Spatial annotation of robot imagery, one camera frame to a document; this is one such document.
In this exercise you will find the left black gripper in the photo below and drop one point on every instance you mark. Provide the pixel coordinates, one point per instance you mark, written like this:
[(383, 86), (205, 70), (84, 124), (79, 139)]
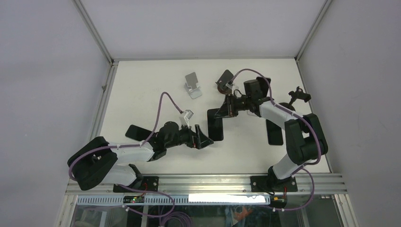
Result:
[(198, 139)]

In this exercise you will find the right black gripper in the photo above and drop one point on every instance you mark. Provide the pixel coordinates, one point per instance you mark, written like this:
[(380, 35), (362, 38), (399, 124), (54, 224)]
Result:
[(227, 109)]

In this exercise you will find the black phone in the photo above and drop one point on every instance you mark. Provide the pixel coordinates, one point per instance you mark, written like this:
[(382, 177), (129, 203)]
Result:
[(215, 126), (274, 134), (137, 133), (264, 85)]

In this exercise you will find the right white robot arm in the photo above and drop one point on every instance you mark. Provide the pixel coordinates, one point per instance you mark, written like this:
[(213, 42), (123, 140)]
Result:
[(301, 134)]

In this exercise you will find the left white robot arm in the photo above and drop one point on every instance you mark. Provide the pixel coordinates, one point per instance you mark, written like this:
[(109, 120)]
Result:
[(102, 162)]

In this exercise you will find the black stand wooden base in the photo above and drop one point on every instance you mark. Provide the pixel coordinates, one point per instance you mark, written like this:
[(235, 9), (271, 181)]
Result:
[(224, 78)]

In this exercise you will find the silver phone stand left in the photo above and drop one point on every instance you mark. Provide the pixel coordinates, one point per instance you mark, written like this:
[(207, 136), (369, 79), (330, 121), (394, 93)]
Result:
[(192, 86)]

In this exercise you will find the black round-base clamp stand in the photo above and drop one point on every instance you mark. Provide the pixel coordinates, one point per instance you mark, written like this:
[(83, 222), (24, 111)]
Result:
[(298, 94)]

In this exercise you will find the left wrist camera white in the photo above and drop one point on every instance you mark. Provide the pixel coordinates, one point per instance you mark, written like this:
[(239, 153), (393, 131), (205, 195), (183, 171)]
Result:
[(185, 117)]

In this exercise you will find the white slotted cable duct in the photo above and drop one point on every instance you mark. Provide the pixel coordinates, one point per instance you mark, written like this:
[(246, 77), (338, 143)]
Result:
[(191, 199)]

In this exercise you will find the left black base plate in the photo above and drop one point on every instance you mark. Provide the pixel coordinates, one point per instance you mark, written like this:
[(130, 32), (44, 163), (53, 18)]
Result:
[(144, 185)]

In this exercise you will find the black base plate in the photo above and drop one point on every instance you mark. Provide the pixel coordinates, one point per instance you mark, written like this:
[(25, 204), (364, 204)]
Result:
[(144, 185), (264, 184)]

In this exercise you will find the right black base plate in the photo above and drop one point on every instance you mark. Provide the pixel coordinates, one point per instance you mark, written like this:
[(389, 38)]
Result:
[(264, 184)]

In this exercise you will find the aluminium mounting rail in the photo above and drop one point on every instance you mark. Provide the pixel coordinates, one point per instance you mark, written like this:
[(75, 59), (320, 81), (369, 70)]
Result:
[(301, 184)]

